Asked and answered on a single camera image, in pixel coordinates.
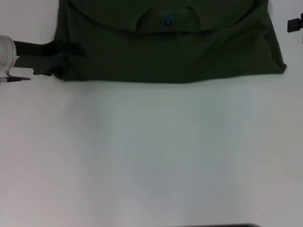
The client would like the left arm cable with plug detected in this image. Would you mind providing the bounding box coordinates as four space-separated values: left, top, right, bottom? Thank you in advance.
0 75 32 84

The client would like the dark green t-shirt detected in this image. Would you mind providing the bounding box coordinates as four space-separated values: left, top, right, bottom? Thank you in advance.
53 0 287 84

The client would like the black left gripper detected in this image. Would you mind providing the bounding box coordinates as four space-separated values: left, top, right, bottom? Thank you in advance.
13 39 87 81

